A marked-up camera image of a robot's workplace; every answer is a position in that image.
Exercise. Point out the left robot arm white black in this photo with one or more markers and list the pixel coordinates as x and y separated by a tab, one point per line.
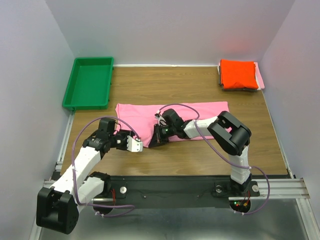
59	206

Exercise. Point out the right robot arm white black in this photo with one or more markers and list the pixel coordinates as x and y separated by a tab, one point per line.
230	134

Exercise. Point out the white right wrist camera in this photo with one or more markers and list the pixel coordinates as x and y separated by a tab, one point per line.
160	119

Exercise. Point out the green plastic tray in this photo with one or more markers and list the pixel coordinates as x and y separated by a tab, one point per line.
89	84

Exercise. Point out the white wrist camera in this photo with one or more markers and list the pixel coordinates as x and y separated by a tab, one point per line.
160	119
134	145

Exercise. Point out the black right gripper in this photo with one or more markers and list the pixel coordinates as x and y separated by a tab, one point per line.
157	139

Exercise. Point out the folded light pink t shirt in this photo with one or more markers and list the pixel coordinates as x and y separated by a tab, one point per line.
258	77

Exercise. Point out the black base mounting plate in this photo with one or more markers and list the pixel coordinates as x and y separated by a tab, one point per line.
165	203

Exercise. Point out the aluminium frame rail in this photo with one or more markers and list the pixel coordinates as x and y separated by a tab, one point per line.
184	187

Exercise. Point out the folded orange t shirt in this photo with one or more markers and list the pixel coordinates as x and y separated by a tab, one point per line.
238	74

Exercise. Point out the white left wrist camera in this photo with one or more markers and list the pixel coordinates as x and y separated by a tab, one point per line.
134	145

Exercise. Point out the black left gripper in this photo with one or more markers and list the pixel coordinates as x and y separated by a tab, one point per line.
125	133

